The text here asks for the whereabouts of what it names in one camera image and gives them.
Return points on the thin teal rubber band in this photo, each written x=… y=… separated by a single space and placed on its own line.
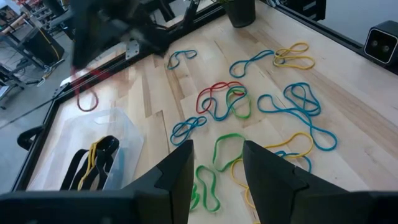
x=258 y=57
x=186 y=51
x=295 y=153
x=217 y=119
x=186 y=127

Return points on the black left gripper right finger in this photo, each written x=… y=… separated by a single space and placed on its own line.
x=273 y=193

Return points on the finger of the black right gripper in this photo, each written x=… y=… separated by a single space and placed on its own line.
x=94 y=37
x=80 y=46

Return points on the thin red rubber band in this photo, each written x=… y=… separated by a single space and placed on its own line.
x=224 y=83
x=88 y=110

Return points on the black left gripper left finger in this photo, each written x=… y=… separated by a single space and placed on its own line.
x=174 y=193

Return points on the clear plastic bin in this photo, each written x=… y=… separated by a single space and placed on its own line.
x=124 y=133

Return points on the small wide black rubber band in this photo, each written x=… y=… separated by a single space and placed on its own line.
x=109 y=144

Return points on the wide blue rubber band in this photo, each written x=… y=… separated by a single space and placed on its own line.
x=120 y=168

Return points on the long teal rubber band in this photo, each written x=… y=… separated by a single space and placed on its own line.
x=306 y=116

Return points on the black table-level camera box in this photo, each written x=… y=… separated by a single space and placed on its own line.
x=381 y=43

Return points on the large wide black rubber band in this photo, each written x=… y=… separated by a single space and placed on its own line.
x=70 y=168

